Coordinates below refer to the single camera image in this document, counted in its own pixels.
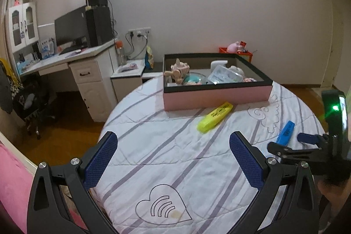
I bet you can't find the pink haired doll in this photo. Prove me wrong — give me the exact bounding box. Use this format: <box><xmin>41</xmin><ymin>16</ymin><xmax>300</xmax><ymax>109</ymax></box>
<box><xmin>164</xmin><ymin>58</ymin><xmax>192</xmax><ymax>86</ymax></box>

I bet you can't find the blue highlighter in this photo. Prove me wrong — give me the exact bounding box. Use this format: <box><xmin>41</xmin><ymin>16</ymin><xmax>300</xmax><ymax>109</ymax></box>
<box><xmin>275</xmin><ymin>121</ymin><xmax>296</xmax><ymax>145</ymax></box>

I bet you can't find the black office chair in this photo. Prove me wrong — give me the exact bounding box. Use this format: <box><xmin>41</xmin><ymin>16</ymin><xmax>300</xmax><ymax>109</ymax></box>
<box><xmin>12</xmin><ymin>73</ymin><xmax>58</xmax><ymax>140</ymax></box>

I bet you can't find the black computer monitor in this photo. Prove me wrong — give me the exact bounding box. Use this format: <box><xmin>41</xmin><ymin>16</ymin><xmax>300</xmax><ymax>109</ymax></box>
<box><xmin>54</xmin><ymin>5</ymin><xmax>90</xmax><ymax>46</ymax></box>

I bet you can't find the water bottle with orange cap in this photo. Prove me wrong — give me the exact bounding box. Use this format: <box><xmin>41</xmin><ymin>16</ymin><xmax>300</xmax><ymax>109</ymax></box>
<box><xmin>115</xmin><ymin>40</ymin><xmax>127</xmax><ymax>66</ymax></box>

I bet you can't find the person's right hand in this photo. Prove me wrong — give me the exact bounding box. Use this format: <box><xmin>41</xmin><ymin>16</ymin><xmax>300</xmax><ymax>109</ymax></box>
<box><xmin>317</xmin><ymin>182</ymin><xmax>351</xmax><ymax>213</ymax></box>

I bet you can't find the pink blanket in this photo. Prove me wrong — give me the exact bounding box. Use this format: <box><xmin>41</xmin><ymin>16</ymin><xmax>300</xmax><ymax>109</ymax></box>
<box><xmin>0</xmin><ymin>141</ymin><xmax>88</xmax><ymax>234</ymax></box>

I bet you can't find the white desk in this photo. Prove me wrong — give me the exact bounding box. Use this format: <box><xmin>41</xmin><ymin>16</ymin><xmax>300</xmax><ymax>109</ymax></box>
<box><xmin>16</xmin><ymin>38</ymin><xmax>120</xmax><ymax>123</ymax></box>

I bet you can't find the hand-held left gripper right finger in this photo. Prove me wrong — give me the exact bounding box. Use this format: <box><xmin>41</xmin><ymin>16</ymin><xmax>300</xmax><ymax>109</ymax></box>
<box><xmin>229</xmin><ymin>131</ymin><xmax>320</xmax><ymax>234</ymax></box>

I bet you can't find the white bed frame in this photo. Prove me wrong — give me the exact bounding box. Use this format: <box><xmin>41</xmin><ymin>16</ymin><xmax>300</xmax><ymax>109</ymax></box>
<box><xmin>0</xmin><ymin>131</ymin><xmax>37</xmax><ymax>169</ymax></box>

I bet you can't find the teal egg-shaped case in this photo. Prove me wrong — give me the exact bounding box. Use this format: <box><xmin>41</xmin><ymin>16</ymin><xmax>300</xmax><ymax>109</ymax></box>
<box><xmin>182</xmin><ymin>73</ymin><xmax>205</xmax><ymax>86</ymax></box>

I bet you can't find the wall power outlet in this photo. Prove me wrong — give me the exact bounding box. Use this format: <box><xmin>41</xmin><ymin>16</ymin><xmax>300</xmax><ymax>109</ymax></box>
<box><xmin>127</xmin><ymin>27</ymin><xmax>152</xmax><ymax>35</ymax></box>

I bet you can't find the black computer tower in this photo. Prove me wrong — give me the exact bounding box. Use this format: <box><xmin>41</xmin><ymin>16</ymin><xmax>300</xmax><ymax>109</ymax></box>
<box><xmin>85</xmin><ymin>6</ymin><xmax>114</xmax><ymax>47</ymax></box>

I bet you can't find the white round figurine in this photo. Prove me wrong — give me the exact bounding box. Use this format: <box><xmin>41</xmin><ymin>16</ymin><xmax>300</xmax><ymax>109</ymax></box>
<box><xmin>230</xmin><ymin>65</ymin><xmax>244</xmax><ymax>77</ymax></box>

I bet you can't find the blue and white box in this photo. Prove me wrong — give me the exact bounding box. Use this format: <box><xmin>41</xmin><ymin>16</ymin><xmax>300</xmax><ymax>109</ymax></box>
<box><xmin>41</xmin><ymin>38</ymin><xmax>57</xmax><ymax>59</ymax></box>

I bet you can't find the black keyboard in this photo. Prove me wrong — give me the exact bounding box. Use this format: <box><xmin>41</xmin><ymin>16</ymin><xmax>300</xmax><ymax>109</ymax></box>
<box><xmin>59</xmin><ymin>45</ymin><xmax>85</xmax><ymax>55</ymax></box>

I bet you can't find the red crate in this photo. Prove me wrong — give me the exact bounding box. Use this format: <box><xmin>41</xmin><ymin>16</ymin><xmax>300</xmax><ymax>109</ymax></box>
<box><xmin>218</xmin><ymin>47</ymin><xmax>253</xmax><ymax>62</ymax></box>

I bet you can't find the white door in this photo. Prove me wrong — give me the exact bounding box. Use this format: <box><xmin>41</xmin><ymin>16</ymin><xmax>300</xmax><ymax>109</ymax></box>
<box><xmin>319</xmin><ymin>0</ymin><xmax>344</xmax><ymax>88</ymax></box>

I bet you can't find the snack bag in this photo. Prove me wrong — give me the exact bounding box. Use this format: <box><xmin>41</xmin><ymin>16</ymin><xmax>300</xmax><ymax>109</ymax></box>
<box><xmin>144</xmin><ymin>45</ymin><xmax>154</xmax><ymax>69</ymax></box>

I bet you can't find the beige curtain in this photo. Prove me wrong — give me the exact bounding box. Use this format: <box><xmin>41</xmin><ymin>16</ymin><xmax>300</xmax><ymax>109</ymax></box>
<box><xmin>0</xmin><ymin>0</ymin><xmax>28</xmax><ymax>64</ymax></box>

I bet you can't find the white cup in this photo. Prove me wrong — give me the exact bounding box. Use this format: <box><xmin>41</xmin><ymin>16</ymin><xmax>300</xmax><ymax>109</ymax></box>
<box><xmin>211</xmin><ymin>60</ymin><xmax>229</xmax><ymax>70</ymax></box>

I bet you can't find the pink plush toy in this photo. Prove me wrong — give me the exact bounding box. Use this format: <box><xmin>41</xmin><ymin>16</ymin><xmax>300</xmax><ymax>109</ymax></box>
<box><xmin>227</xmin><ymin>41</ymin><xmax>242</xmax><ymax>54</ymax></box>

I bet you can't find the pink box with black rim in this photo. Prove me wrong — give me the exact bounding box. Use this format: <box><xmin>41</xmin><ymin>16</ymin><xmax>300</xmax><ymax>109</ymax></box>
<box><xmin>163</xmin><ymin>52</ymin><xmax>274</xmax><ymax>112</ymax></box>

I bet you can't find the white glass-door cabinet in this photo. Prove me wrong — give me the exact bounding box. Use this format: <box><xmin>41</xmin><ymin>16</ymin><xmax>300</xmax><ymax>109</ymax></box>
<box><xmin>5</xmin><ymin>1</ymin><xmax>39</xmax><ymax>55</ymax></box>

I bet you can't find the white nightstand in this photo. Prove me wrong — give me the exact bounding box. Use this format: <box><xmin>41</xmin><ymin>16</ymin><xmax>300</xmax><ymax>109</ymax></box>
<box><xmin>110</xmin><ymin>60</ymin><xmax>146</xmax><ymax>103</ymax></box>

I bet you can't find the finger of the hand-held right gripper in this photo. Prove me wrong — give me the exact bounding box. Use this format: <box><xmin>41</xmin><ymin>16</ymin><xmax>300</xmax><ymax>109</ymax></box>
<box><xmin>267</xmin><ymin>141</ymin><xmax>328</xmax><ymax>164</ymax></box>
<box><xmin>297</xmin><ymin>133</ymin><xmax>330</xmax><ymax>145</ymax></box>

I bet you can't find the clear plastic box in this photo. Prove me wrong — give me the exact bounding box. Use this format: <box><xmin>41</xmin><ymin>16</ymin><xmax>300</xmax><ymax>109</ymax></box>
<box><xmin>208</xmin><ymin>65</ymin><xmax>245</xmax><ymax>84</ymax></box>

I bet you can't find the yellow highlighter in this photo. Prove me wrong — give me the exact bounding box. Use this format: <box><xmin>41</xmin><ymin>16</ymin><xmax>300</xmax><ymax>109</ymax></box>
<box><xmin>197</xmin><ymin>102</ymin><xmax>233</xmax><ymax>134</ymax></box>

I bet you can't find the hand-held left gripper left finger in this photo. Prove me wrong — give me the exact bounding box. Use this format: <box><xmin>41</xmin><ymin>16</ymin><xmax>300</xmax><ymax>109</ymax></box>
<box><xmin>27</xmin><ymin>131</ymin><xmax>118</xmax><ymax>234</ymax></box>

